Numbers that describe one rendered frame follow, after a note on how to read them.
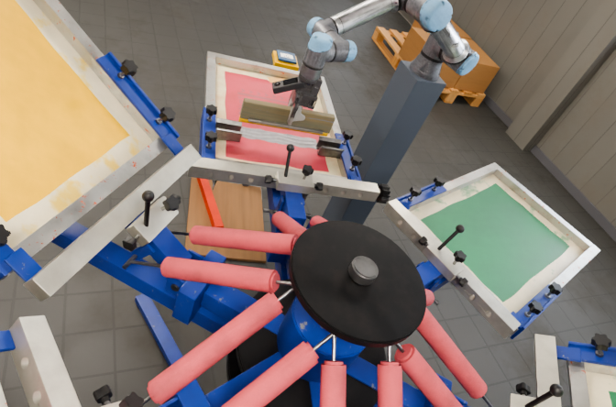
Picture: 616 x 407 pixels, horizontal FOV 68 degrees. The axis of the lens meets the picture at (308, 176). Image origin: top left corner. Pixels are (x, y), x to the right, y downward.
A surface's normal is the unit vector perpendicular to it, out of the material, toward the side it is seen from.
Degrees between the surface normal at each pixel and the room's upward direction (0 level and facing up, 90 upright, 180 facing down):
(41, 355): 32
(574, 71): 90
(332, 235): 0
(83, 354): 0
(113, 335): 0
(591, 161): 90
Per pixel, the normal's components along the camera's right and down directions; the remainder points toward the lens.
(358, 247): 0.32, -0.72
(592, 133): -0.90, -0.01
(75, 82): 0.73, -0.36
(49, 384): 0.66, -0.72
